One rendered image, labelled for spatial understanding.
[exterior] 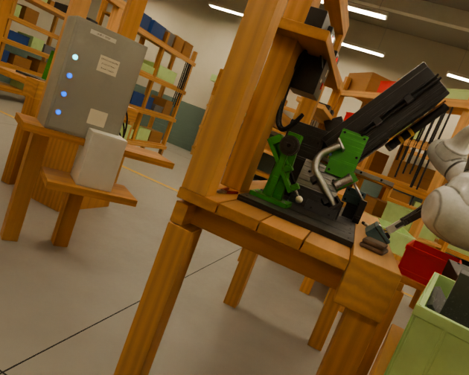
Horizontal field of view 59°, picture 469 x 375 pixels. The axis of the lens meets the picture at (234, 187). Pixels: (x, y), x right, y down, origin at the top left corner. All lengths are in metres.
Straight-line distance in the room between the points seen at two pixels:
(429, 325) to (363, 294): 0.53
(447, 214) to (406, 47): 10.10
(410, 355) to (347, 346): 0.57
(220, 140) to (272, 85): 0.46
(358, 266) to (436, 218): 0.27
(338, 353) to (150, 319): 0.60
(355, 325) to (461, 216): 0.42
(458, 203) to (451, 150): 0.57
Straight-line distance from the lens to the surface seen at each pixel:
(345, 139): 1.87
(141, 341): 1.50
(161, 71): 7.82
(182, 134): 12.09
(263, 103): 1.66
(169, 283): 1.39
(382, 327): 1.86
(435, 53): 11.32
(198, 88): 12.09
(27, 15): 9.61
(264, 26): 1.31
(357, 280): 1.24
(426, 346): 0.74
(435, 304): 0.89
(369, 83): 5.85
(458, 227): 1.32
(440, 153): 1.89
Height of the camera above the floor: 1.12
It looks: 8 degrees down
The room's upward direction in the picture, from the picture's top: 21 degrees clockwise
